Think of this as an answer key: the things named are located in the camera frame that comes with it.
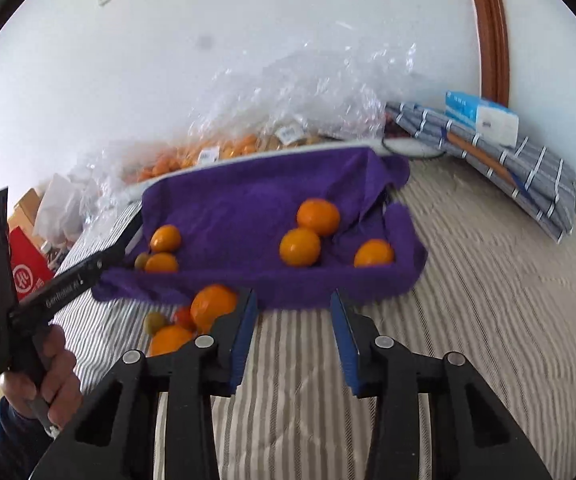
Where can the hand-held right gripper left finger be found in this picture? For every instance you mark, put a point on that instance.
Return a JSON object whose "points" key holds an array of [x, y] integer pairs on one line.
{"points": [[245, 330]]}

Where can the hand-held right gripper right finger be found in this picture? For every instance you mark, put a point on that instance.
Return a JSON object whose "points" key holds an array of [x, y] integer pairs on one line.
{"points": [[344, 345]]}

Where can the black tray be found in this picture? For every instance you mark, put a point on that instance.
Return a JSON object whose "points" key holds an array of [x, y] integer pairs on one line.
{"points": [[134, 246]]}

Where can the orange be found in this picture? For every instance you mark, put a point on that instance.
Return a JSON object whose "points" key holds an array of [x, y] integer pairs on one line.
{"points": [[170, 340], [300, 246], [374, 253], [162, 262], [165, 238], [318, 216], [213, 305]]}

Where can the person's left forearm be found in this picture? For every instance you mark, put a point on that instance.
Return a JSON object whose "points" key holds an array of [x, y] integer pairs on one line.
{"points": [[13, 440]]}

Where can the clear bag of brown fruits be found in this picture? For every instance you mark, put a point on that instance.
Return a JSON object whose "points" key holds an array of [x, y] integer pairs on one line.
{"points": [[303, 135]]}

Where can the person's left hand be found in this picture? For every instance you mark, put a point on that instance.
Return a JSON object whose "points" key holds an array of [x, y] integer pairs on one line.
{"points": [[60, 380]]}

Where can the red paper bag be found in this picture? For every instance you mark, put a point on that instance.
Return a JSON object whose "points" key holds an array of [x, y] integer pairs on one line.
{"points": [[28, 270]]}

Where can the brown cardboard box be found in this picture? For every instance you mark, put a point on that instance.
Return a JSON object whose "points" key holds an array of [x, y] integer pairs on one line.
{"points": [[25, 205]]}

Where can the small red fruit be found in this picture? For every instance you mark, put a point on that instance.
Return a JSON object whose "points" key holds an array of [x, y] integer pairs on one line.
{"points": [[184, 317]]}

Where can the white plastic bag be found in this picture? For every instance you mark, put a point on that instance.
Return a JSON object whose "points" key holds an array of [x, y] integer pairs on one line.
{"points": [[55, 205]]}

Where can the striped bed sheet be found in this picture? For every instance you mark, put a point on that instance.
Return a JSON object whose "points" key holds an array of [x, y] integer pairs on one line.
{"points": [[467, 310]]}

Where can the purple towel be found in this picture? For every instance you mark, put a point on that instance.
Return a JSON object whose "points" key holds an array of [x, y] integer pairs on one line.
{"points": [[248, 195]]}

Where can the folded grey plaid cloth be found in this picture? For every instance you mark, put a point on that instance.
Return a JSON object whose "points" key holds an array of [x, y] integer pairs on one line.
{"points": [[532, 175]]}

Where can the blue and white tissue box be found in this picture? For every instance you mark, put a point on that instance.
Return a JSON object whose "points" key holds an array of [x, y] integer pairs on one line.
{"points": [[482, 117]]}

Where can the brown wooden door frame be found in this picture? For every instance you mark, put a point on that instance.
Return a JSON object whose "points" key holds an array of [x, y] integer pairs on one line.
{"points": [[492, 35]]}

